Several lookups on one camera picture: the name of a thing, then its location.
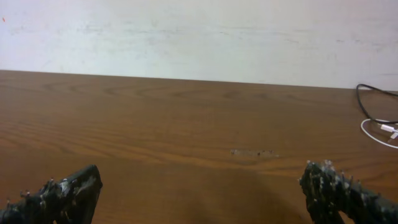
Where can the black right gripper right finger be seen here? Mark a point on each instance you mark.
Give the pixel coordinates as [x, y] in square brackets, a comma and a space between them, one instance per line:
[329, 193]

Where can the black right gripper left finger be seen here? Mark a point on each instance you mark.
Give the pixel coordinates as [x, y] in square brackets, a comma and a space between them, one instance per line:
[71, 200]

